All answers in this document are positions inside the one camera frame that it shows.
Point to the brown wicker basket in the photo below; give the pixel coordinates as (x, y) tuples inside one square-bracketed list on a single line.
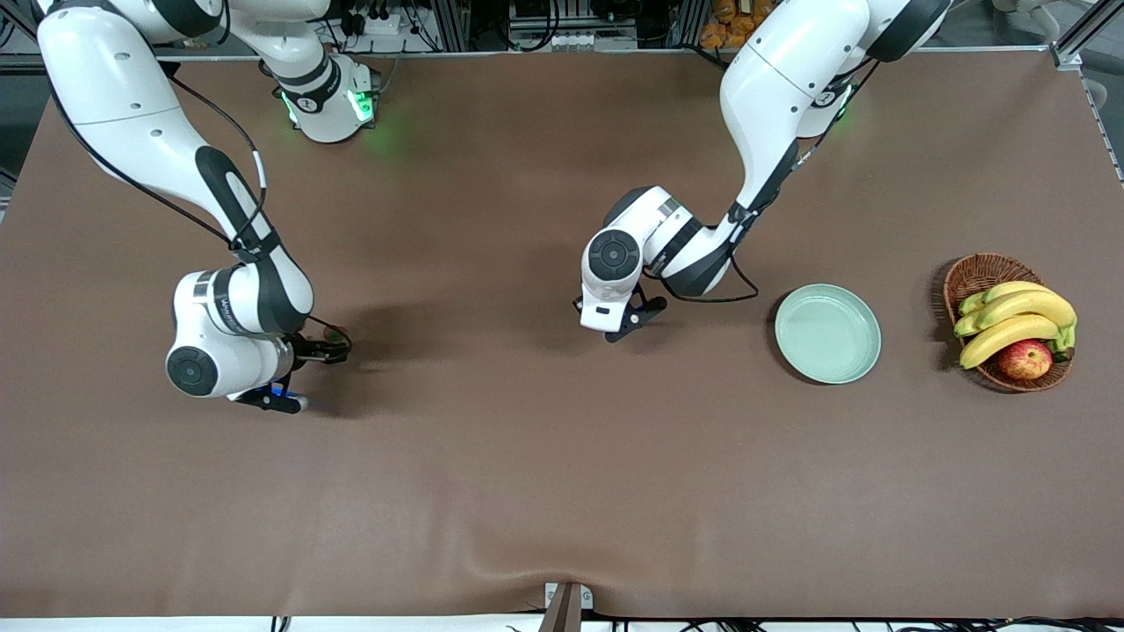
[(979, 272)]

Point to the orange brown bread roll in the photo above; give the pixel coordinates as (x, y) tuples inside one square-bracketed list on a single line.
[(727, 10), (751, 31), (714, 35)]

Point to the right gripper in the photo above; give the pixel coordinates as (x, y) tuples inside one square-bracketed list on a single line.
[(309, 348)]

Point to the white power strip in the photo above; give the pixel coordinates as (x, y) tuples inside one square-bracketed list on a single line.
[(378, 24)]

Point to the brown table cover cloth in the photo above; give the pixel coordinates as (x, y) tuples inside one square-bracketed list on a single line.
[(562, 483)]

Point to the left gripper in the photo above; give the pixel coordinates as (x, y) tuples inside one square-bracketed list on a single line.
[(576, 303)]

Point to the mint green round plate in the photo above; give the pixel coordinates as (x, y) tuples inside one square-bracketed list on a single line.
[(825, 333)]

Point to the yellow banana bunch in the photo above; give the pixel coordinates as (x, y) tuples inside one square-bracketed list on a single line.
[(1010, 333)]

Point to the red yellow apple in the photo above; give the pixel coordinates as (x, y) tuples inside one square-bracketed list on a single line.
[(1026, 360)]

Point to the dark camera pole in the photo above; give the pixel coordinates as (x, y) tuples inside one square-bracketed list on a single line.
[(562, 614)]

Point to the aluminium frame profile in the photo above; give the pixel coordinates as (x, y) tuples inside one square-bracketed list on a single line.
[(18, 35), (1076, 39)]

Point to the grey metal table bracket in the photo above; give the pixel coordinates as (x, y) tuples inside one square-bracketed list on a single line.
[(551, 597)]

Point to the white connector row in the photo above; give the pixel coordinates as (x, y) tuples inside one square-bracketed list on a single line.
[(593, 40)]

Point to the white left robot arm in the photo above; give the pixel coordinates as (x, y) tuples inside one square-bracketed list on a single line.
[(781, 79)]

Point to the grey swivel chair base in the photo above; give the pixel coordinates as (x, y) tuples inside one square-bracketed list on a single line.
[(1027, 13)]

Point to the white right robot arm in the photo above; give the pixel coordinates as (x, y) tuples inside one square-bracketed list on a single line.
[(114, 88)]

